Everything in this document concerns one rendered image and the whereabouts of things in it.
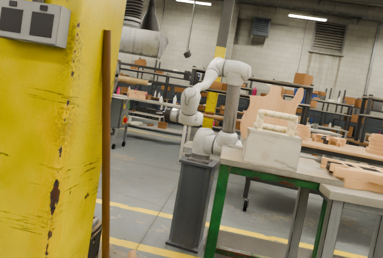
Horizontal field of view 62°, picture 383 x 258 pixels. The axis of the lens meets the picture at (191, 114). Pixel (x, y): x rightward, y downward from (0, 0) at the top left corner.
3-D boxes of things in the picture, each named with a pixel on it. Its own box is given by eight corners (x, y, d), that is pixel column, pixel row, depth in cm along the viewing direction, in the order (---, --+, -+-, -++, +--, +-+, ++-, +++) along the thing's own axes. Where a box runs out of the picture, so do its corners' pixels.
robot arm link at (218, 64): (204, 65, 236) (221, 68, 232) (212, 52, 248) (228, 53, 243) (206, 79, 245) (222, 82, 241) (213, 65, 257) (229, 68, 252)
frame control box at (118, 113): (79, 131, 209) (85, 92, 208) (93, 129, 231) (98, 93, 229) (114, 138, 207) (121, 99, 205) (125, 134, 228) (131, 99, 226)
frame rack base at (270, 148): (243, 162, 164) (248, 129, 163) (241, 156, 179) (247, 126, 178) (296, 172, 161) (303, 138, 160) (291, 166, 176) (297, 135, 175)
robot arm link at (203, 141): (195, 150, 273) (199, 125, 271) (215, 155, 266) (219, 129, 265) (188, 152, 257) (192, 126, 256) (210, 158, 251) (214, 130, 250)
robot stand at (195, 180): (175, 231, 284) (188, 154, 279) (204, 240, 277) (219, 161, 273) (164, 244, 257) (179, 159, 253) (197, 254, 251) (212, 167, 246)
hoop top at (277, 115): (258, 115, 164) (259, 109, 164) (257, 114, 167) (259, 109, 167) (298, 122, 161) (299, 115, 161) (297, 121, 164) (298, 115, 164)
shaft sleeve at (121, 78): (117, 80, 189) (118, 74, 189) (119, 81, 192) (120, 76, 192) (147, 85, 187) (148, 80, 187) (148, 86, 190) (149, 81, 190)
